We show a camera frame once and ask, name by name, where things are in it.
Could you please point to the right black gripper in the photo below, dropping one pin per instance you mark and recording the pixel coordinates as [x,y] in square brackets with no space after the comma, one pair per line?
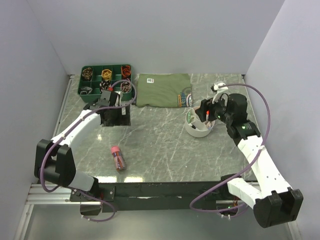
[205,105]

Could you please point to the white round divided organizer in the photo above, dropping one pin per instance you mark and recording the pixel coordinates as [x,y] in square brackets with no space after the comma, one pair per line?
[197,128]

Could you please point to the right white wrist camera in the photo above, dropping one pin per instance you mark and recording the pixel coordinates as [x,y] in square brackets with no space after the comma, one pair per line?
[218,88]

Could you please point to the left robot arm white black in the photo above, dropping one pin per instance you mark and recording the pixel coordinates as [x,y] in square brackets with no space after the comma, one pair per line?
[54,160]

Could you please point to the grey rolled tie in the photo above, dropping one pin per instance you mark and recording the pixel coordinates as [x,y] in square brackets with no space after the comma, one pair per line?
[85,90]

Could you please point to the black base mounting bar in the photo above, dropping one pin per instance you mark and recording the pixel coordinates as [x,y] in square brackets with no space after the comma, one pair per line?
[140,196]

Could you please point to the pink dotted rolled tie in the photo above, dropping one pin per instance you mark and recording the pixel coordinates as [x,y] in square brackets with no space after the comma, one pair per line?
[104,85]

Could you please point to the pink cap clear pen tube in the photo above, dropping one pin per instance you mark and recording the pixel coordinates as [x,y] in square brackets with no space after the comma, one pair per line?
[119,161]

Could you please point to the orange rolled tie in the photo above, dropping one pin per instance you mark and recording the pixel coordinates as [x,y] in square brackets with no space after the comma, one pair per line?
[125,71]

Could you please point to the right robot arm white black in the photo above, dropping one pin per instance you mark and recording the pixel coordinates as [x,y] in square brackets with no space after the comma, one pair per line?
[276,202]

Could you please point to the aluminium rail frame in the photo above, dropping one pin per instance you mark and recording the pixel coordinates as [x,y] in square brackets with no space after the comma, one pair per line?
[61,195]

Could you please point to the green compartment tray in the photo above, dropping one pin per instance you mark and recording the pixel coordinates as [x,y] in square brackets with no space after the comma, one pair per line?
[97,78]

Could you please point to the folded olive green t-shirt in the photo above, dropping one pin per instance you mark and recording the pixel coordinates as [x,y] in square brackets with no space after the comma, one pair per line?
[164,90]

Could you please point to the maroon floral rolled tie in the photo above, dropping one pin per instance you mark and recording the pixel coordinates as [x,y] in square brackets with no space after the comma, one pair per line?
[125,86]

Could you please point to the yellow rolled tie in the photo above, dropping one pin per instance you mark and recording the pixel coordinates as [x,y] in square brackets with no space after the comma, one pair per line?
[106,74]

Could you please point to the brown patterned rolled tie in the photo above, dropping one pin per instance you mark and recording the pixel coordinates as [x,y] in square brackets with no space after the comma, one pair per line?
[87,74]

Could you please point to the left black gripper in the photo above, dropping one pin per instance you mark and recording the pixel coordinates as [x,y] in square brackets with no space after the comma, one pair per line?
[123,120]

